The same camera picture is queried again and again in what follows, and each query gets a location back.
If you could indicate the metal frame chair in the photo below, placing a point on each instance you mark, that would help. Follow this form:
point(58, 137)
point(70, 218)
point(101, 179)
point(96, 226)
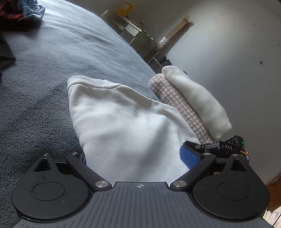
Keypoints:
point(153, 58)

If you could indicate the pale wooden desk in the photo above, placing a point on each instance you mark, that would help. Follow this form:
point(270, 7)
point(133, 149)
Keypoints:
point(136, 35)

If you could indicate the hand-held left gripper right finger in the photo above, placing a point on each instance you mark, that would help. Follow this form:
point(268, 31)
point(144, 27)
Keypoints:
point(188, 156)

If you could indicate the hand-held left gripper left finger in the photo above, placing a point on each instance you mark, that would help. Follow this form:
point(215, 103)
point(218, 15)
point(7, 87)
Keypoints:
point(76, 164)

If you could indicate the long cardboard box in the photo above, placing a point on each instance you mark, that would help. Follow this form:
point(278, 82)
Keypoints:
point(175, 30)

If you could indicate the folded white fluffy garment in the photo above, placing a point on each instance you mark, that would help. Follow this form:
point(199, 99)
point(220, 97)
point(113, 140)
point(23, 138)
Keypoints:
point(197, 98)

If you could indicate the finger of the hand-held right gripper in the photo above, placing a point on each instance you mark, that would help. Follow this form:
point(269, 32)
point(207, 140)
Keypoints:
point(194, 145)

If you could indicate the light blue garment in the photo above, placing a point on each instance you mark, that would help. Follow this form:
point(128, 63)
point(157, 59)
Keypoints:
point(33, 11)

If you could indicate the folded pink houndstooth garment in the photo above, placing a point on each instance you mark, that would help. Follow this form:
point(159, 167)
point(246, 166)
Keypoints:
point(177, 98)

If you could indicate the black bag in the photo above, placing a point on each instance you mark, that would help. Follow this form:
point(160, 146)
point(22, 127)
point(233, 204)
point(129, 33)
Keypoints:
point(164, 61)

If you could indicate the black orange plaid garment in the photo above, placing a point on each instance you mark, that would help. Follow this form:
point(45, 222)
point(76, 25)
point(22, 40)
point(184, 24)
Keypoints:
point(11, 12)

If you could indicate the yellow bag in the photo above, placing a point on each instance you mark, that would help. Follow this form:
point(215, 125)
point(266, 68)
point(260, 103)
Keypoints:
point(125, 8)

